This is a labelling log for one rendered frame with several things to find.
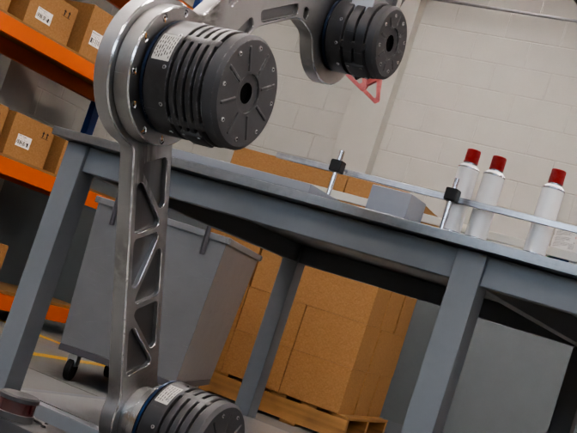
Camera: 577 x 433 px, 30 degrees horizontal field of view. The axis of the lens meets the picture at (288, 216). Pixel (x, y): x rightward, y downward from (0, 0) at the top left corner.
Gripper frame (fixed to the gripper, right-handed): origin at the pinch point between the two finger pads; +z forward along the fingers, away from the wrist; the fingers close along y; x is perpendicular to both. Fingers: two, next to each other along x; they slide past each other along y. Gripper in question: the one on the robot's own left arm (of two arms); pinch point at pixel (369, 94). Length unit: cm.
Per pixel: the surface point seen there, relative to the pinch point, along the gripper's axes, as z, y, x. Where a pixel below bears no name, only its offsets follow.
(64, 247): 20, -40, 72
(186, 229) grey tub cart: -54, 146, 125
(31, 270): 24, -44, 80
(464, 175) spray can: 33.0, -5.8, -15.2
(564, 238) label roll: 45, 36, -27
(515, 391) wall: 12, 442, 73
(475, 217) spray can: 43.0, -4.4, -13.7
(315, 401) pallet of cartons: 1, 297, 150
